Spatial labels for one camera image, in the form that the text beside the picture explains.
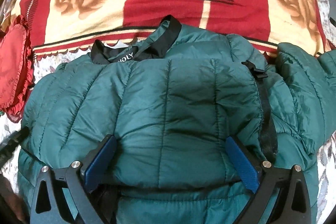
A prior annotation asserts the red heart-shaped pillow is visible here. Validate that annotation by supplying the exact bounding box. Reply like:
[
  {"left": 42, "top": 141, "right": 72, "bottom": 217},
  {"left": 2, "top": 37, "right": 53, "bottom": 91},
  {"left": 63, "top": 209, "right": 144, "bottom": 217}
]
[{"left": 1, "top": 15, "right": 34, "bottom": 123}]

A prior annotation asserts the green puffer jacket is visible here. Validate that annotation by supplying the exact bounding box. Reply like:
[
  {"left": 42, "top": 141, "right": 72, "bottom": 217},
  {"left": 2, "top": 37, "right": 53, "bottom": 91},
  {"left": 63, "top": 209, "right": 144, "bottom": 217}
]
[{"left": 18, "top": 16, "right": 335, "bottom": 223}]

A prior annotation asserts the white floral plush blanket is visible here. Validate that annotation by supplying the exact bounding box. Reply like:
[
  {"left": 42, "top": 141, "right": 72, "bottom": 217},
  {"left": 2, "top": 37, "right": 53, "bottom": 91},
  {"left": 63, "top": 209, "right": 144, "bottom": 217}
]
[{"left": 316, "top": 132, "right": 336, "bottom": 223}]

